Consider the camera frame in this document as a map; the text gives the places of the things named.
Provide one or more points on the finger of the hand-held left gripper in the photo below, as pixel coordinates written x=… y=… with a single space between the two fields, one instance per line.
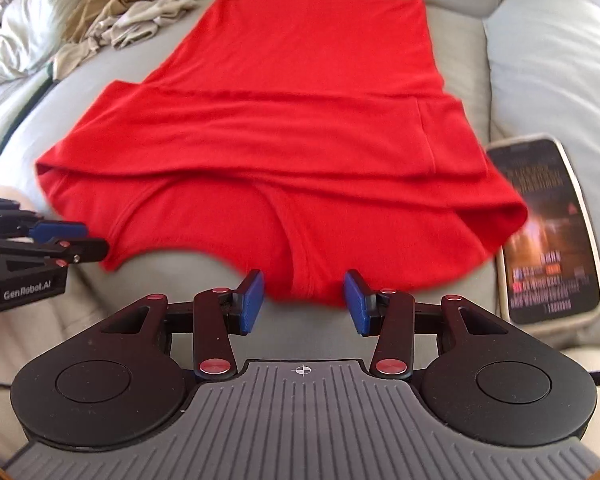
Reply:
x=60 y=231
x=85 y=250

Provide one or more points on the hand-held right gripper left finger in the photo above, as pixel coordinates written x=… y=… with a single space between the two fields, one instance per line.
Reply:
x=252 y=305

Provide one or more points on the grey sofa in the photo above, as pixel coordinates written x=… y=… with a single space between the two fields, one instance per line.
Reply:
x=45 y=110

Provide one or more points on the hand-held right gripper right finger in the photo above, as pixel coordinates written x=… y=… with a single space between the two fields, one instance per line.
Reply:
x=357 y=305

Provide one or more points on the beige crumpled garment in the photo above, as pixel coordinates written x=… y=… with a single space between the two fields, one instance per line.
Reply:
x=140 y=20

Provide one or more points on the large pale grey pillow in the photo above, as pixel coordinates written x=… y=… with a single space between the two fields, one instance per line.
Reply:
x=555 y=70

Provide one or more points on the grey wrinkled pillow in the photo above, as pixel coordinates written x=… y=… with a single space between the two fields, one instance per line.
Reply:
x=35 y=25

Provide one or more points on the red shirt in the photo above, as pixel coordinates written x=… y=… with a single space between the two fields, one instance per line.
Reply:
x=290 y=125

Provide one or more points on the tan crumpled garment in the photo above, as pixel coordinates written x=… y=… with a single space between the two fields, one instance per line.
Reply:
x=100 y=5

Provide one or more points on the smartphone in beige case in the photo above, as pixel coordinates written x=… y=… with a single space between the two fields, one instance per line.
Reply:
x=547 y=230

